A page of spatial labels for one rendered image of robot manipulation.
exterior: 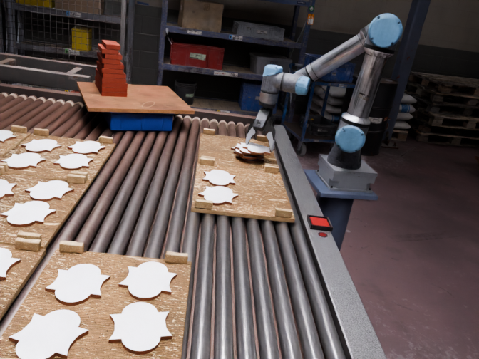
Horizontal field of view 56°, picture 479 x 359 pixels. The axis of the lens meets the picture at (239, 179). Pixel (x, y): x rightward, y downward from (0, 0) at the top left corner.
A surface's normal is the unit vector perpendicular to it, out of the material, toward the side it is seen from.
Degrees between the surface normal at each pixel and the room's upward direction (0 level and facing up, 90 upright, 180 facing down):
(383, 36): 82
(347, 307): 0
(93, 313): 0
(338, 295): 0
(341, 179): 90
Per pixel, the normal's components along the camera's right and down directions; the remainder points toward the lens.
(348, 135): -0.30, 0.45
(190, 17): 0.43, 0.33
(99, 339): 0.14, -0.91
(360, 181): 0.17, 0.40
